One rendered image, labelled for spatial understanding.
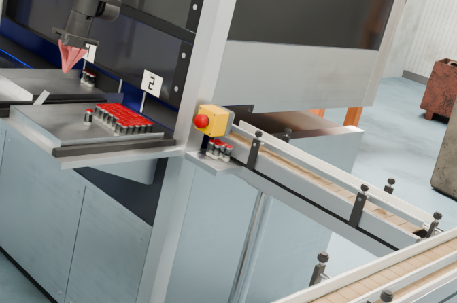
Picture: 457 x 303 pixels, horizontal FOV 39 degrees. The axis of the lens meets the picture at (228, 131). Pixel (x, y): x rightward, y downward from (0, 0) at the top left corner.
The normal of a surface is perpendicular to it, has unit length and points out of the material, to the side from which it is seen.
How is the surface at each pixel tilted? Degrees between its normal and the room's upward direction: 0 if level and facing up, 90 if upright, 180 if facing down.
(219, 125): 90
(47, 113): 90
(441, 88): 90
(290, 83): 90
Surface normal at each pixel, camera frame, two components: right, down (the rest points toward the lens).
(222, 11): 0.70, 0.37
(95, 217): -0.67, 0.06
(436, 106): -0.47, 0.15
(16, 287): 0.23, -0.93
